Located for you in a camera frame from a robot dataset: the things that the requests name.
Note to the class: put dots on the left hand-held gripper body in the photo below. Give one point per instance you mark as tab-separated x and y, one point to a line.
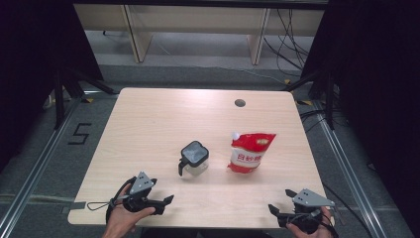
141	185

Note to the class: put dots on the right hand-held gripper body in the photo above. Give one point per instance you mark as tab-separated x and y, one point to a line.
310	198

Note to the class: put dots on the glass jar with black lid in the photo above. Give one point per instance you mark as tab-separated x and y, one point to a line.
194	155

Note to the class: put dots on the red white spouted pouch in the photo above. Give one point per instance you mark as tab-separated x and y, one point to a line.
247	155

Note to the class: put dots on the person's right hand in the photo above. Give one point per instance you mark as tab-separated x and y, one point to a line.
325	228

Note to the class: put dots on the person's left hand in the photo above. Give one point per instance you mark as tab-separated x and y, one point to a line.
120	218

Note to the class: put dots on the grey tape strip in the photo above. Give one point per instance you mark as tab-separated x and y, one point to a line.
76	206

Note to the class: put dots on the black metal stand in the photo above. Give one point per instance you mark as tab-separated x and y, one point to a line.
330	105
59	99

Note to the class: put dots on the round grey table grommet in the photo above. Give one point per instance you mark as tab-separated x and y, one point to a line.
240	102

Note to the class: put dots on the flat grey floor strip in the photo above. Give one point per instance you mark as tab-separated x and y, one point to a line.
33	198

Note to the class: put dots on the beige wooden furniture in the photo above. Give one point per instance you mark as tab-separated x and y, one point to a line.
140	43

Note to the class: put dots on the dark curtain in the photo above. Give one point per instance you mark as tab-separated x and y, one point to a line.
33	49
379	66

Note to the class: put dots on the aluminium floor rail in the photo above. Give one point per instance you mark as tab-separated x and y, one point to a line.
346	172
33	175

